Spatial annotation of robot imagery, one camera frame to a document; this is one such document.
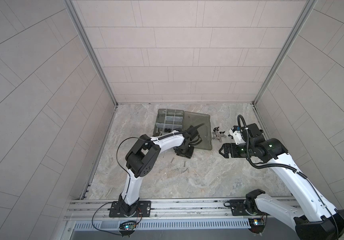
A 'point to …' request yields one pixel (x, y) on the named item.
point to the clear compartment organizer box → (168, 120)
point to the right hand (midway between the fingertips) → (225, 151)
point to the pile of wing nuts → (217, 134)
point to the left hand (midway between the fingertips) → (192, 155)
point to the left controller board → (127, 226)
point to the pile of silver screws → (177, 169)
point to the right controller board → (257, 225)
